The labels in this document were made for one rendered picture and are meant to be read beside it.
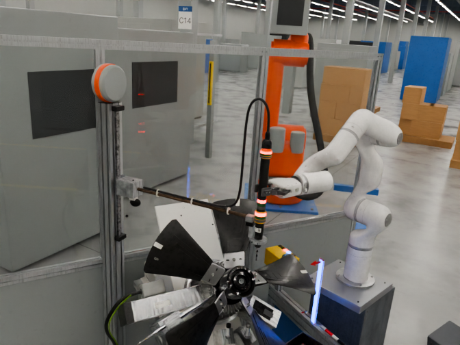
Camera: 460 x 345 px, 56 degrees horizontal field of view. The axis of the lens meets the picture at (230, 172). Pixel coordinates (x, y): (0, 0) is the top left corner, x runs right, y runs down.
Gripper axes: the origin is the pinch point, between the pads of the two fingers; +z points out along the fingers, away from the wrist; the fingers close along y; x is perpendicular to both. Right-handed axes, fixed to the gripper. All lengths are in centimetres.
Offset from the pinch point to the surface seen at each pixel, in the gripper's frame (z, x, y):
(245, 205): -3.5, -13.0, 16.6
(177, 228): 29.2, -15.5, 11.0
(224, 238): 7.1, -25.1, 13.6
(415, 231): -347, -156, 171
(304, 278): -22.1, -40.5, -4.8
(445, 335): -33, -32, -61
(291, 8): -232, 88, 307
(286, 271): -15.5, -38.1, -0.4
